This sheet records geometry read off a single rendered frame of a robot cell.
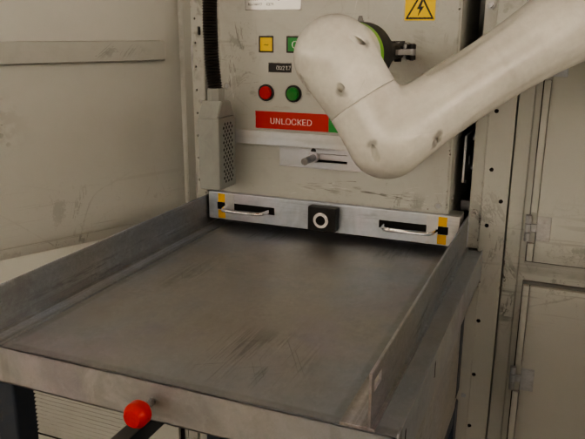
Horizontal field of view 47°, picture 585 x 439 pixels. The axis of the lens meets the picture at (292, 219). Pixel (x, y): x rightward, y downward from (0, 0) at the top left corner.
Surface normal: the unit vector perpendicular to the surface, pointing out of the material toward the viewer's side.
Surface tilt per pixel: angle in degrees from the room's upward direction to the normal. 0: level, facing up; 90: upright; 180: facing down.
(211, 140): 90
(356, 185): 90
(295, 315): 0
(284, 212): 90
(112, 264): 90
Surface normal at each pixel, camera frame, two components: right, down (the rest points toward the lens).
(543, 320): -0.38, 0.25
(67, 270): 0.92, 0.11
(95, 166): 0.66, 0.21
